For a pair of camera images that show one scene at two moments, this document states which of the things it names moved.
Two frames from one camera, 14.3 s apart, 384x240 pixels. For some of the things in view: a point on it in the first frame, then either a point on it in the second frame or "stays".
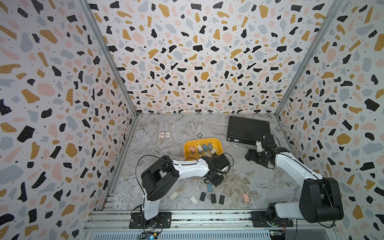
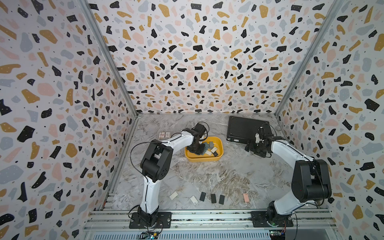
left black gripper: [218, 183] → [200, 152]
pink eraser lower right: [246, 197] stays
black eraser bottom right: [221, 200] stays
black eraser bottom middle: [213, 198] stays
